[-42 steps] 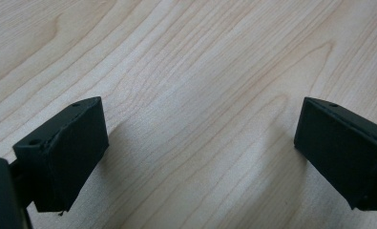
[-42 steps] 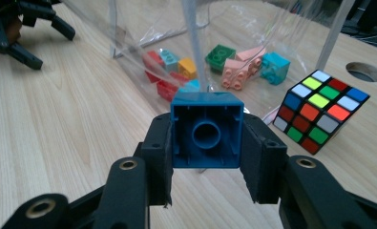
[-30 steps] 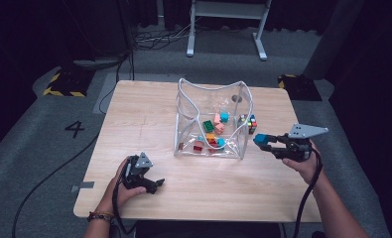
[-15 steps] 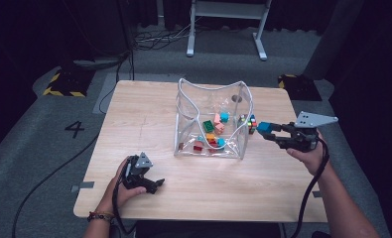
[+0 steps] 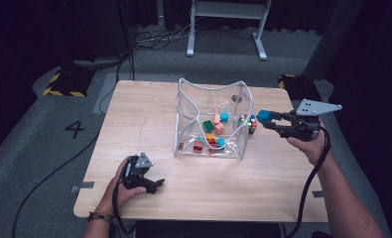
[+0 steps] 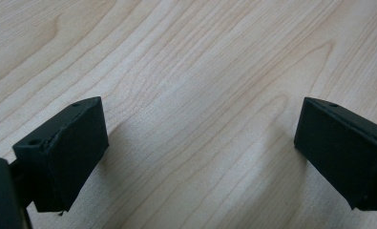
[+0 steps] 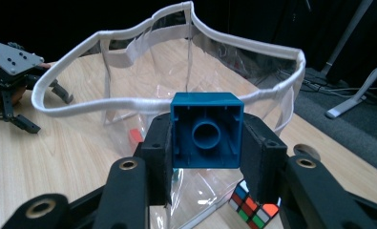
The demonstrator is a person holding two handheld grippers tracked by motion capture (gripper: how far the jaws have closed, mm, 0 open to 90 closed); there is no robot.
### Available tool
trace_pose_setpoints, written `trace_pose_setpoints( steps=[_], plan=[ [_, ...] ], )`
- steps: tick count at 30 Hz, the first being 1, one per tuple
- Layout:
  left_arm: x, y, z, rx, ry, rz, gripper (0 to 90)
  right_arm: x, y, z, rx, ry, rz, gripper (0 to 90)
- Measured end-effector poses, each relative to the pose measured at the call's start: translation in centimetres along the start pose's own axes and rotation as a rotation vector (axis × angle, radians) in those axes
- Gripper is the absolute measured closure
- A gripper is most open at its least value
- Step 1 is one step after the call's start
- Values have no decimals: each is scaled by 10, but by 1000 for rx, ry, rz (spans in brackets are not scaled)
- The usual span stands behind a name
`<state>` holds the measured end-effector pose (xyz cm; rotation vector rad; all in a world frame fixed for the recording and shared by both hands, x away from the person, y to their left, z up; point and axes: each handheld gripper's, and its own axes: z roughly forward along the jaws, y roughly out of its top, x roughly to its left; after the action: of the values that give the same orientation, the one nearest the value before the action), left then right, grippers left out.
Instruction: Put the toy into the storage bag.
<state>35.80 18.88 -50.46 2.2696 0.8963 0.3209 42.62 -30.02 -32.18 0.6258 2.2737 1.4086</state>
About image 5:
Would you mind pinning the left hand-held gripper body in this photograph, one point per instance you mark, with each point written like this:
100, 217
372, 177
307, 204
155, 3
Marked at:
135, 178

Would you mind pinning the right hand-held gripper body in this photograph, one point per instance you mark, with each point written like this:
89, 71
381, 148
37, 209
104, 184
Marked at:
302, 129

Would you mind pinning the dark teal roof-shaped block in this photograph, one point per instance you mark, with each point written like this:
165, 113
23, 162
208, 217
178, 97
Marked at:
264, 115

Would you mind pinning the colourful puzzle cube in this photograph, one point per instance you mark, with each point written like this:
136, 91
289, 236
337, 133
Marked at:
253, 125

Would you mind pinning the pink building block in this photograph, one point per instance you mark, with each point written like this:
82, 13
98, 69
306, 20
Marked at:
220, 128

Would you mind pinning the red building block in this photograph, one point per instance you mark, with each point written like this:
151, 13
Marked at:
197, 148
213, 142

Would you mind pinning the coral building block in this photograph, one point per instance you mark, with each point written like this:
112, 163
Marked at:
217, 119

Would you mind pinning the orange building block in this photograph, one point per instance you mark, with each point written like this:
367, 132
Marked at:
210, 136

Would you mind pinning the light teal building block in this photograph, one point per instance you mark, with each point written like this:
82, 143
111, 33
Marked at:
200, 139

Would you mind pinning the green building block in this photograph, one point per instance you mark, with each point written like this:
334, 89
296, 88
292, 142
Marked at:
208, 126

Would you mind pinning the clear plastic zipper bag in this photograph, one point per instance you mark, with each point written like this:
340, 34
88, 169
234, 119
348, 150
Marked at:
200, 99

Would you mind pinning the person's right hand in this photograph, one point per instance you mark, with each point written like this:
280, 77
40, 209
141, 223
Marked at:
311, 148

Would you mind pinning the person's left hand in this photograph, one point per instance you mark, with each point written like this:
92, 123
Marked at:
115, 195

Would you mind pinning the grey round table grommet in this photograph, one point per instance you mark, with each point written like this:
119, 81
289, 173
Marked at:
236, 98

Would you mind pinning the grey tape piece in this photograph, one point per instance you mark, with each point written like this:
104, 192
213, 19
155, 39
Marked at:
318, 194
84, 185

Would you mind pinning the grey upright panel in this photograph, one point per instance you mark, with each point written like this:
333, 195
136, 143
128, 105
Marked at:
332, 43

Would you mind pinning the black yellow striped base plate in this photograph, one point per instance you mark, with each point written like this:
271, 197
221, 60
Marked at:
67, 84
301, 89

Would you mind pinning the white metal stand frame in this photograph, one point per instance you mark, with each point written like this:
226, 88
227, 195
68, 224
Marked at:
228, 10

